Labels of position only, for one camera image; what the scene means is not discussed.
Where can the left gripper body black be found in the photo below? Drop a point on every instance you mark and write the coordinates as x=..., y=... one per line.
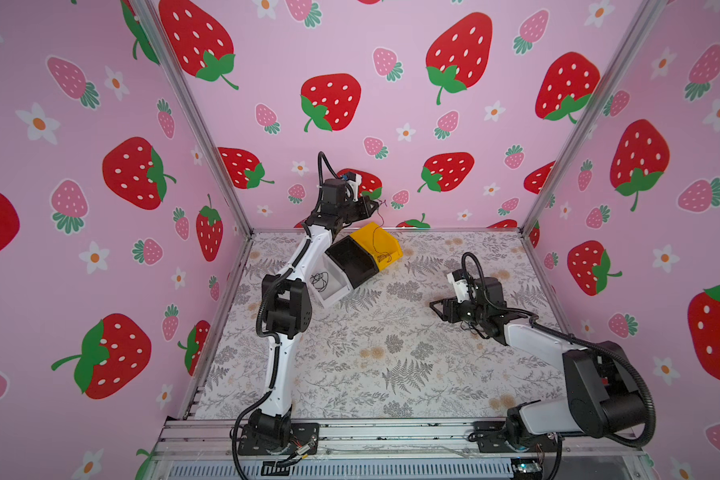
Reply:
x=350, y=213

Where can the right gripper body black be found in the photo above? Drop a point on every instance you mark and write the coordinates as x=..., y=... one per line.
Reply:
x=472, y=313

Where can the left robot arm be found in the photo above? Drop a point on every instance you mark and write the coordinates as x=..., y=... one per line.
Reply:
x=286, y=311

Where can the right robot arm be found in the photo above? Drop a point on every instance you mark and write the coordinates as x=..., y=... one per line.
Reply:
x=605, y=395

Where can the yellow plastic bin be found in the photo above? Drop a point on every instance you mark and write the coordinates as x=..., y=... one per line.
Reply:
x=380, y=244

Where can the black plastic bin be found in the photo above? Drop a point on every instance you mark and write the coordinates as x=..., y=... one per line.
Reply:
x=353, y=260

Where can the white plastic bin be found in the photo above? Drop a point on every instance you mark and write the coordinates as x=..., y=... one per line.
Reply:
x=328, y=283

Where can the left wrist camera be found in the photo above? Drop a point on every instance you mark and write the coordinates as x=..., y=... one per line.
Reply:
x=342, y=190

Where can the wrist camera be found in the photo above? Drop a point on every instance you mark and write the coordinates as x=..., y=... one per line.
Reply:
x=482, y=290
x=342, y=190

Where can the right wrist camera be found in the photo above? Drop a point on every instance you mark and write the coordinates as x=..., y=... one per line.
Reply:
x=482, y=290

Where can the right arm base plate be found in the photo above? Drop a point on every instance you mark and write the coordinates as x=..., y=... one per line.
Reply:
x=509, y=437

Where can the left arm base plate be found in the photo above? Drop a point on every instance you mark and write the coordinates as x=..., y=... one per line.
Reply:
x=287, y=439

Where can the aluminium frame rail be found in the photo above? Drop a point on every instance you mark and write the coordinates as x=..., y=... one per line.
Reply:
x=392, y=449

